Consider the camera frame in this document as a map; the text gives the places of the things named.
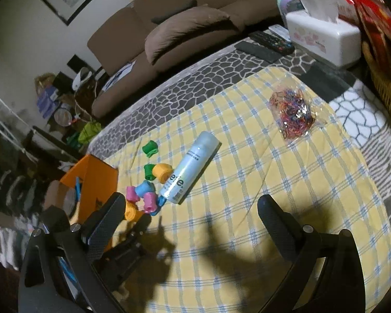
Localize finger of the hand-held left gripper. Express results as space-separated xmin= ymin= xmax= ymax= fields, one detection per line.
xmin=112 ymin=218 xmax=152 ymax=255
xmin=99 ymin=251 xmax=144 ymax=289

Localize bag of colourful rubber bands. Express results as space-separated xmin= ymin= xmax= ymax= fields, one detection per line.
xmin=269 ymin=78 xmax=328 ymax=142

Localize pile of red packets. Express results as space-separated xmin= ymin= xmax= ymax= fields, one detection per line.
xmin=291 ymin=0 xmax=391 ymax=82

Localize white spray can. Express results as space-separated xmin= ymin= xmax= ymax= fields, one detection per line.
xmin=158 ymin=131 xmax=222 ymax=205

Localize white tissue box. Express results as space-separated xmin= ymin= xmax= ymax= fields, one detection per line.
xmin=285 ymin=0 xmax=362 ymax=69

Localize green bag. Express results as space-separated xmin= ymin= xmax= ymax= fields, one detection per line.
xmin=67 ymin=121 xmax=101 ymax=147

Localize black remote control with buttons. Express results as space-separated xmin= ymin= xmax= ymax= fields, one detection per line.
xmin=249 ymin=31 xmax=295 ymax=54

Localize flat black remote control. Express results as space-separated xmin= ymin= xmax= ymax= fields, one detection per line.
xmin=236 ymin=41 xmax=281 ymax=62

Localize orange cardboard box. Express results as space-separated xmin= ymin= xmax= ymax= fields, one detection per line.
xmin=46 ymin=154 xmax=119 ymax=255

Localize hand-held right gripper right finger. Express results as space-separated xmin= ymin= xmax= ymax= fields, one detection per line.
xmin=257 ymin=194 xmax=367 ymax=313

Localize white remote control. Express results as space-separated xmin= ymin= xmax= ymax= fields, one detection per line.
xmin=269 ymin=24 xmax=292 ymax=41

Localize pile of colourful hair rollers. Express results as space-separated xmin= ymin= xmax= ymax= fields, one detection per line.
xmin=124 ymin=140 xmax=174 ymax=223

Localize pastel round box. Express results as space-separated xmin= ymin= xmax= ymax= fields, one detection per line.
xmin=276 ymin=0 xmax=305 ymax=17

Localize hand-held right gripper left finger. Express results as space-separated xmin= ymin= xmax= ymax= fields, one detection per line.
xmin=18 ymin=192 xmax=127 ymax=313

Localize paper sheets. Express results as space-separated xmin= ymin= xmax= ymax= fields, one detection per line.
xmin=102 ymin=60 xmax=137 ymax=90

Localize brown sofa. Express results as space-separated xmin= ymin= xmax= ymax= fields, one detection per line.
xmin=91 ymin=0 xmax=300 ymax=119

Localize large brown cushion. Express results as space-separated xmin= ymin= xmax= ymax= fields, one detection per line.
xmin=145 ymin=5 xmax=240 ymax=66

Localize white curved headset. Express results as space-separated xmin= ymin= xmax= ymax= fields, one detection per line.
xmin=72 ymin=67 xmax=93 ymax=90

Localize grey patterned tablecloth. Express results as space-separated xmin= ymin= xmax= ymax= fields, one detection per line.
xmin=89 ymin=29 xmax=391 ymax=232

